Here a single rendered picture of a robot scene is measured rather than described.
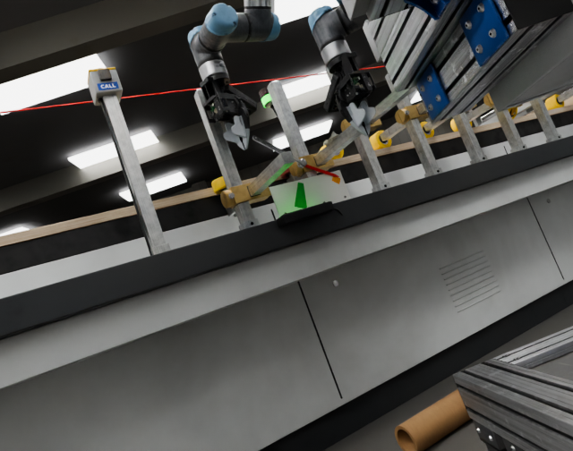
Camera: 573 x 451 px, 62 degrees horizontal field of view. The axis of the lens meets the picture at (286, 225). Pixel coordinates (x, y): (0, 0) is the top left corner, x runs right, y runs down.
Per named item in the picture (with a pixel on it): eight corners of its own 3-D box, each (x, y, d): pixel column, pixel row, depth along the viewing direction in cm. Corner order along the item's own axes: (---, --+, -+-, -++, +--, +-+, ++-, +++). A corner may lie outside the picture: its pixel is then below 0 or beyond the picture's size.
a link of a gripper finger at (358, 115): (368, 129, 121) (354, 97, 122) (355, 139, 126) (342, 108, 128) (377, 126, 123) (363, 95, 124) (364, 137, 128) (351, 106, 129)
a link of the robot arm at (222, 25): (244, 1, 126) (229, 27, 135) (207, -1, 120) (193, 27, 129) (255, 27, 125) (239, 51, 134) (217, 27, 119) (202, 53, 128)
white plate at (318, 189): (352, 199, 149) (340, 169, 150) (281, 218, 137) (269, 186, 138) (350, 199, 150) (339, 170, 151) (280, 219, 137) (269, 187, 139)
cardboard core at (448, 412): (486, 378, 133) (409, 427, 119) (498, 406, 132) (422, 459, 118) (466, 378, 140) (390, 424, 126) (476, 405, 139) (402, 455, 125)
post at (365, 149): (389, 188, 158) (337, 60, 164) (381, 191, 156) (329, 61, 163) (383, 191, 161) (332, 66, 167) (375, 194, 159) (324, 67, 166)
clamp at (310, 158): (335, 165, 150) (329, 149, 151) (299, 173, 144) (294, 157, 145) (326, 171, 155) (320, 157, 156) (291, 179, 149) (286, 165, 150)
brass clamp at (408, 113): (434, 114, 175) (429, 101, 176) (407, 118, 169) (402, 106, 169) (423, 121, 180) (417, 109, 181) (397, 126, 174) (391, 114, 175)
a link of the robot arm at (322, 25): (329, -3, 125) (302, 14, 128) (346, 33, 124) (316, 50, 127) (337, 10, 133) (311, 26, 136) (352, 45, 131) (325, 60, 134)
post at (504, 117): (531, 159, 193) (483, 55, 199) (525, 161, 192) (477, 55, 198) (524, 163, 196) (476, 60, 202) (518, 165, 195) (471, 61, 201)
